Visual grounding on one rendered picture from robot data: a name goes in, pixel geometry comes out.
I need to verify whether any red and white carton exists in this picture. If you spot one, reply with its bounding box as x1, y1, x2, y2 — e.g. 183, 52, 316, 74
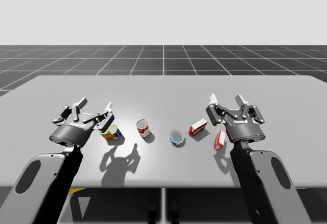
213, 130, 227, 150
188, 118, 208, 136

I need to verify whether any red and white can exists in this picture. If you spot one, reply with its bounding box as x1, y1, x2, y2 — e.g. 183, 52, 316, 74
136, 119, 150, 138

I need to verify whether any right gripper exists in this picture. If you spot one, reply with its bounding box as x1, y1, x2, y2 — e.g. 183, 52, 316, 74
205, 94, 266, 144

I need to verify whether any blue flat can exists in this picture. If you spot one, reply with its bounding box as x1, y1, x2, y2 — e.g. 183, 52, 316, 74
170, 129, 185, 147

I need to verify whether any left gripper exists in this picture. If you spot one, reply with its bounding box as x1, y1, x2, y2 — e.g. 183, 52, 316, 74
49, 97, 115, 148

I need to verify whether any green and blue rectangular can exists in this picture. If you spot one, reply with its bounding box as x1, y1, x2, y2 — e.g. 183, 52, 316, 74
99, 124, 123, 141

